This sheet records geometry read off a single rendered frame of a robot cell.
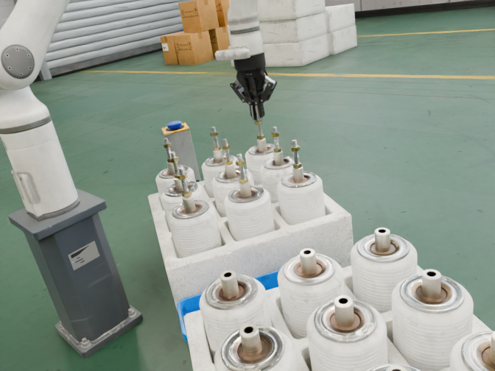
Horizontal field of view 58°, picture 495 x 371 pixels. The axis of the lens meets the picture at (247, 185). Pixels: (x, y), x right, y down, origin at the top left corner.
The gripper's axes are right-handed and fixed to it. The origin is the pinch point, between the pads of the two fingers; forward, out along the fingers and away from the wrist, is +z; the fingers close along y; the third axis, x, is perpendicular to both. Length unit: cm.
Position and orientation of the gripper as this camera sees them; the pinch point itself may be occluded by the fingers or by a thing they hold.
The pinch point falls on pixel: (257, 111)
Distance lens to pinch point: 113.2
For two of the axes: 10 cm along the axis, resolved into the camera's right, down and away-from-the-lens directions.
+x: -5.7, 4.1, -7.1
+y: -8.0, -1.2, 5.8
